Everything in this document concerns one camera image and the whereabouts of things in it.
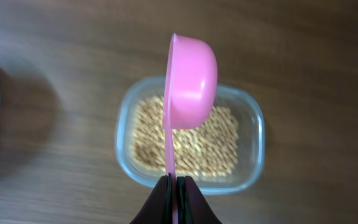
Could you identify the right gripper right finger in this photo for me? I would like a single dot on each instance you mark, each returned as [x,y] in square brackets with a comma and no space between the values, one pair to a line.
[192,206]

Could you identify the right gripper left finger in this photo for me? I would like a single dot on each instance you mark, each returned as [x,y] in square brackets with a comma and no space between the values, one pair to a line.
[157,209]

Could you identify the pink plastic scoop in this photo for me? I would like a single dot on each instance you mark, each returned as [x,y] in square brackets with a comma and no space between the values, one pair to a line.
[190,88]

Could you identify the clear plastic container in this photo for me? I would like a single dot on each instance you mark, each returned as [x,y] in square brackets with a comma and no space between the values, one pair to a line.
[250,145]

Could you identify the soybeans in container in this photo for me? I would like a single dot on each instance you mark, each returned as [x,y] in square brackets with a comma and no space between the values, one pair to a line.
[209,150]

